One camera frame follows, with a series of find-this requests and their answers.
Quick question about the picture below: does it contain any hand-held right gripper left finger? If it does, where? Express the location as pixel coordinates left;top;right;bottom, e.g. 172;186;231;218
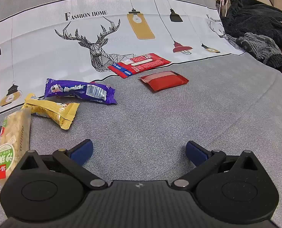
17;140;108;190

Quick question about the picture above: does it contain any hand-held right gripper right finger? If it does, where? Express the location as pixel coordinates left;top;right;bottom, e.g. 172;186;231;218
171;141;265;190

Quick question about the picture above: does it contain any purple candy bar packet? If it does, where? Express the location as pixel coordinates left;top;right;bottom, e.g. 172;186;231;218
44;78;118;105

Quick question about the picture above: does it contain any clear cracker packet green label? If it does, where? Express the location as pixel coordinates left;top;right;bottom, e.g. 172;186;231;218
0;110;31;193

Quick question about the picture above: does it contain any red and blue snack packet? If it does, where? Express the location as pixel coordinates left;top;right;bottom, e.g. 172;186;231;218
107;53;171;79

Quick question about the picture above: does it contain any grey printed bed sheet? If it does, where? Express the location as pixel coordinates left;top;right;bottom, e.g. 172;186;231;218
0;0;282;228

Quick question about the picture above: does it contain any yellow snack packet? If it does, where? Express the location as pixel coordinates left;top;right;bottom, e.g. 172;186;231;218
21;93;80;130

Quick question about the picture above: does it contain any small red snack packet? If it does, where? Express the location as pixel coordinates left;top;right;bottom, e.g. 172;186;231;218
138;71;189;93

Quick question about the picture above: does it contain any grey fleece cloth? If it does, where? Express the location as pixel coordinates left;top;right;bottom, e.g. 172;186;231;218
227;32;282;72

